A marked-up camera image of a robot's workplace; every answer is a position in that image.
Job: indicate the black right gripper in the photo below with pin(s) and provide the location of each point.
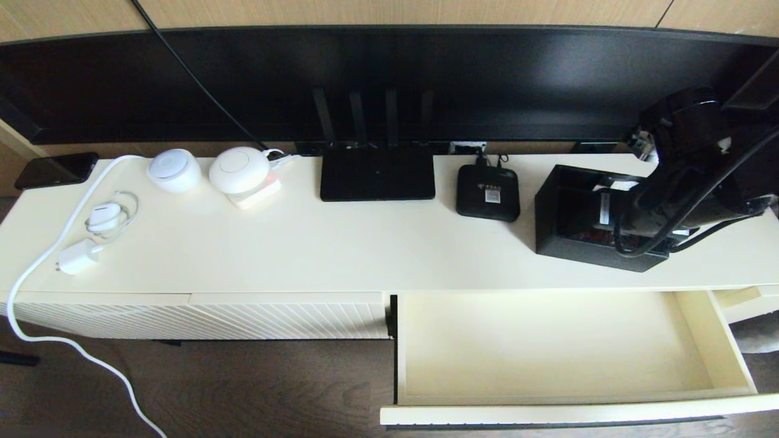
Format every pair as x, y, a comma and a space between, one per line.
604, 210

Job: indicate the black organizer box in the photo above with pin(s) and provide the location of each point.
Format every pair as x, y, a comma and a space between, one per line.
578, 252

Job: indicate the cream ribbed drawer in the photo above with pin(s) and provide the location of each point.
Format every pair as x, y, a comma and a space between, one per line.
548, 340

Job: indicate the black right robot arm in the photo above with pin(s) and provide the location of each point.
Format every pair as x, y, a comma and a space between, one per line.
694, 121

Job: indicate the white ribbed sideboard cabinet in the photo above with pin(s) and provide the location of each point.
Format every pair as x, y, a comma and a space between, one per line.
365, 243

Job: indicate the red green snack packet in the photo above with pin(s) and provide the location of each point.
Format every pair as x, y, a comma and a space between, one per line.
593, 235

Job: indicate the white flat packet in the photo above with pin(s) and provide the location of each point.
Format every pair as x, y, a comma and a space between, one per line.
624, 184

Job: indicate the black television foot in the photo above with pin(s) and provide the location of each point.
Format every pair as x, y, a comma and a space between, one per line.
591, 148

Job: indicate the black set-top box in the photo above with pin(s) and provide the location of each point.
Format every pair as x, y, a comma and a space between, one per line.
475, 184

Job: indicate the grey white fluffy bundle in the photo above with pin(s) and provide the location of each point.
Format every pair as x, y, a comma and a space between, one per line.
764, 337

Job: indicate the large black flat television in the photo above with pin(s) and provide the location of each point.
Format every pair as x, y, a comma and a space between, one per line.
426, 79

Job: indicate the black router with antennas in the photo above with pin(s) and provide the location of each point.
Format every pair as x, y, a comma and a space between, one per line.
377, 174

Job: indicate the cream ribbed cabinet front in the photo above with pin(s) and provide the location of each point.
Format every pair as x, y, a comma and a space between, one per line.
109, 316
292, 316

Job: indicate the pinkish white square base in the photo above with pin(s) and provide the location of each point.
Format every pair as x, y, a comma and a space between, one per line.
258, 197

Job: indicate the large white dome device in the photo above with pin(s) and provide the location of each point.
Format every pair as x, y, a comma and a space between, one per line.
239, 168

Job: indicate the small white round speaker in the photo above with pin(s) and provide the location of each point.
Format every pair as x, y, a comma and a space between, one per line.
174, 170

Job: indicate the white power adapter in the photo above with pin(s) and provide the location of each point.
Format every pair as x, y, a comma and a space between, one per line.
80, 257

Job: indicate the black smartphone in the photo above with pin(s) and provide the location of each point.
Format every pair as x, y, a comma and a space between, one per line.
56, 170

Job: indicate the black furniture foot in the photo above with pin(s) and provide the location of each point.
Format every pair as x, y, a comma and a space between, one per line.
18, 358

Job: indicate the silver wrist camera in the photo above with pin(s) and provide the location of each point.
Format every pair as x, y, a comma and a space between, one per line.
645, 147

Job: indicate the white wall outlet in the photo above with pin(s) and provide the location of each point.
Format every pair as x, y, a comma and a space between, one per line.
467, 148

